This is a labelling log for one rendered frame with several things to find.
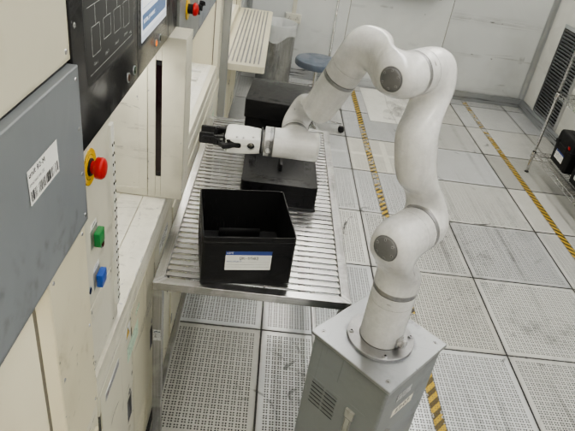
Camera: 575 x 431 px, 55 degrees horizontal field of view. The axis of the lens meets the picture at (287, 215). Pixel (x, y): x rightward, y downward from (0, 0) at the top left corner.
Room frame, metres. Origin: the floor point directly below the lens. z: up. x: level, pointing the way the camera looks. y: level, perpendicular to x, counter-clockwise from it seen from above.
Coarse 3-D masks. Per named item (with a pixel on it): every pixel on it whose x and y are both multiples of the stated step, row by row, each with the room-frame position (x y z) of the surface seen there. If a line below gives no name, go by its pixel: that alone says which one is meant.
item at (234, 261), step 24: (216, 192) 1.55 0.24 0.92; (240, 192) 1.57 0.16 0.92; (264, 192) 1.59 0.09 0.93; (216, 216) 1.55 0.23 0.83; (240, 216) 1.57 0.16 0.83; (264, 216) 1.59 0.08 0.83; (288, 216) 1.47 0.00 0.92; (216, 240) 1.28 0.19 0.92; (240, 240) 1.30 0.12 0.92; (264, 240) 1.32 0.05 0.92; (288, 240) 1.33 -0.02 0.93; (216, 264) 1.28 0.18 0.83; (240, 264) 1.30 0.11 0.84; (264, 264) 1.32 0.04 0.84; (288, 264) 1.34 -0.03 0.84
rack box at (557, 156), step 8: (560, 136) 4.08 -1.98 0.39; (568, 136) 3.99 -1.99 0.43; (560, 144) 4.02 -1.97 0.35; (568, 144) 3.93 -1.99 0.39; (560, 152) 3.98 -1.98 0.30; (568, 152) 3.87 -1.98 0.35; (552, 160) 4.07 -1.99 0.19; (560, 160) 3.94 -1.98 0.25; (568, 160) 3.86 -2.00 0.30; (560, 168) 3.90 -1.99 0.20; (568, 168) 3.85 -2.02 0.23
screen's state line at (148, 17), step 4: (160, 0) 1.42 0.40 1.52; (164, 0) 1.47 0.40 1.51; (156, 4) 1.37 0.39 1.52; (160, 4) 1.42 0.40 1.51; (164, 4) 1.47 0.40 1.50; (152, 8) 1.33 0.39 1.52; (156, 8) 1.37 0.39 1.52; (160, 8) 1.42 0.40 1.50; (148, 12) 1.29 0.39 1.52; (152, 12) 1.33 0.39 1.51; (156, 12) 1.37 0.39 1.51; (144, 16) 1.24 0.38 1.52; (148, 16) 1.29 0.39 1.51; (152, 16) 1.33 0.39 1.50; (144, 20) 1.24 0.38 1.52; (148, 20) 1.29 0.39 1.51; (152, 20) 1.33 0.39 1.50; (144, 24) 1.24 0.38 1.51; (148, 24) 1.29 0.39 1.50; (144, 28) 1.24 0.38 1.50
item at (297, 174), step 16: (256, 160) 1.94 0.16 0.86; (272, 160) 1.96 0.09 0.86; (288, 160) 1.98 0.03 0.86; (256, 176) 1.81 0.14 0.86; (272, 176) 1.83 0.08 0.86; (288, 176) 1.85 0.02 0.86; (304, 176) 1.87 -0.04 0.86; (288, 192) 1.78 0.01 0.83; (304, 192) 1.78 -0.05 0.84; (288, 208) 1.78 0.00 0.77; (304, 208) 1.79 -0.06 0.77
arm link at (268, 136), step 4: (268, 128) 1.42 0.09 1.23; (272, 128) 1.42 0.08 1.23; (264, 132) 1.41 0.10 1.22; (268, 132) 1.40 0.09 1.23; (272, 132) 1.41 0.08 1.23; (264, 136) 1.40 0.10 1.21; (268, 136) 1.39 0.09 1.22; (272, 136) 1.39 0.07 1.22; (264, 140) 1.39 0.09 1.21; (268, 140) 1.39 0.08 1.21; (272, 140) 1.39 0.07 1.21; (264, 144) 1.39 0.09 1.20; (268, 144) 1.38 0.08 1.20; (272, 144) 1.38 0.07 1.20; (264, 148) 1.38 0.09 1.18; (268, 148) 1.38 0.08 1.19; (264, 152) 1.39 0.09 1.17; (268, 152) 1.38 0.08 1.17
